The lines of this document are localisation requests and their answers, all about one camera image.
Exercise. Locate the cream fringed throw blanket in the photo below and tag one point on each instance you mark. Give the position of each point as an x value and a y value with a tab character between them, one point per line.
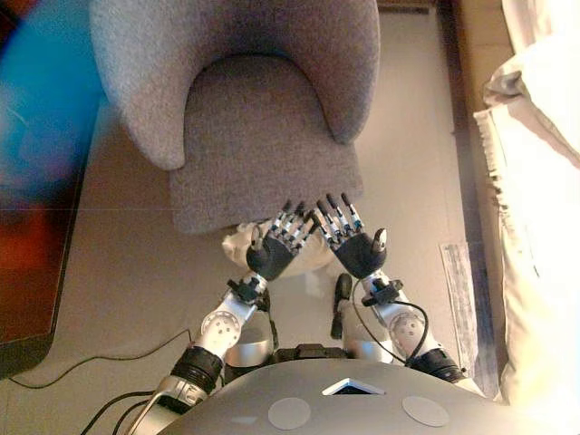
534	272

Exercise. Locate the white cushion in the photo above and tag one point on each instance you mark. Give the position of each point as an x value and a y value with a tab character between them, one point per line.
235	248

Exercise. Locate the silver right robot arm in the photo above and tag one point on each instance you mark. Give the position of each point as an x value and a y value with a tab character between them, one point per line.
405	326

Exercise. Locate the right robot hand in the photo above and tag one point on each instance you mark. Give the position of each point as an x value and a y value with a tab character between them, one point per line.
358	254

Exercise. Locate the reddish-brown wooden cabinet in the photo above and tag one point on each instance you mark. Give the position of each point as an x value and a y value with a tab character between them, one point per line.
27	281

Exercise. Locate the blue blurred object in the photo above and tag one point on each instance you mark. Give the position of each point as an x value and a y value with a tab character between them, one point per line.
41	99

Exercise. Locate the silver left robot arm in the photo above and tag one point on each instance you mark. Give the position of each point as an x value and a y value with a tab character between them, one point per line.
222	326

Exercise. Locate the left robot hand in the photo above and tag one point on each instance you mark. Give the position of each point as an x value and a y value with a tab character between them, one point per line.
272	256

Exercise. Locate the white duvet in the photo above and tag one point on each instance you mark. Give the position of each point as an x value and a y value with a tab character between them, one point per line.
544	68

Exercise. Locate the grey fabric armchair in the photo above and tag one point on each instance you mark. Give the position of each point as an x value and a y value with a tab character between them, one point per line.
254	136

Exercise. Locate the grey robot torso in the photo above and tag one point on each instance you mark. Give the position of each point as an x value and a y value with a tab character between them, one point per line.
362	417

